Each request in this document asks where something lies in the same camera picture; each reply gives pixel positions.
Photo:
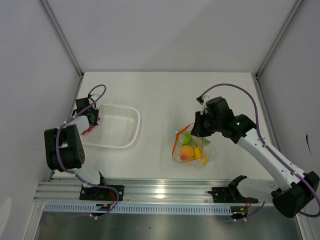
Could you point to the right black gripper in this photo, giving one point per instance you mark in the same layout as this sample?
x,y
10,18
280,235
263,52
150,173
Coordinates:
x,y
197,130

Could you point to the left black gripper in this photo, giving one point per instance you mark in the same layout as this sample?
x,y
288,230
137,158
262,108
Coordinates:
x,y
96,111

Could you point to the red grapes bunch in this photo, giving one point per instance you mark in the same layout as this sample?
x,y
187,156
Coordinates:
x,y
90,128

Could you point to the green apple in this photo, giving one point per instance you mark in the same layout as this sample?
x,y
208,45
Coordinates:
x,y
187,139

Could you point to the clear zip top bag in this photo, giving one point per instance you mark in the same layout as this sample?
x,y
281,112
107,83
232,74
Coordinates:
x,y
210,151

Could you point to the yellow pear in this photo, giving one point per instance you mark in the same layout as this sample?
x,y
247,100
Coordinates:
x,y
199,155

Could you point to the orange fruit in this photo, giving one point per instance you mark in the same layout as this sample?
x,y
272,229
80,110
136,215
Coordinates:
x,y
186,153

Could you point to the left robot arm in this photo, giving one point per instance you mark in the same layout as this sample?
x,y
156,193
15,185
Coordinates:
x,y
63,146

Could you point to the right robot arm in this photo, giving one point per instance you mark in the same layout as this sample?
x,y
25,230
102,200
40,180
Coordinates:
x,y
293,188

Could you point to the white perforated plastic basket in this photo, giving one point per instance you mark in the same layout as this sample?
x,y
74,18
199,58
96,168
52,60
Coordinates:
x,y
118,127

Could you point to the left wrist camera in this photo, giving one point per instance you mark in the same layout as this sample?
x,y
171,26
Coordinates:
x,y
93,95

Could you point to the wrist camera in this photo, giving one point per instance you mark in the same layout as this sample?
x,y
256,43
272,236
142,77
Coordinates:
x,y
202,100
93,95

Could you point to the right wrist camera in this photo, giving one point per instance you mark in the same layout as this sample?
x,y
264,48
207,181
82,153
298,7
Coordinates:
x,y
202,100

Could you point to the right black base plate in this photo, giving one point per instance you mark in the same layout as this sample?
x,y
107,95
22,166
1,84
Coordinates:
x,y
229,195

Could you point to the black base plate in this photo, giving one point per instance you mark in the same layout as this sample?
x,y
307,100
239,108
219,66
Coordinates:
x,y
97,194
229,195

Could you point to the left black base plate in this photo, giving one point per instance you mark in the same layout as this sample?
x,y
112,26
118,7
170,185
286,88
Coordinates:
x,y
97,194

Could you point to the aluminium mounting rail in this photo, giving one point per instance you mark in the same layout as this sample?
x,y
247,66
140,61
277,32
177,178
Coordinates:
x,y
136,191

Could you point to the white slotted cable duct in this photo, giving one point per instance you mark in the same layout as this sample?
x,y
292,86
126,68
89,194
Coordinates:
x,y
130,208

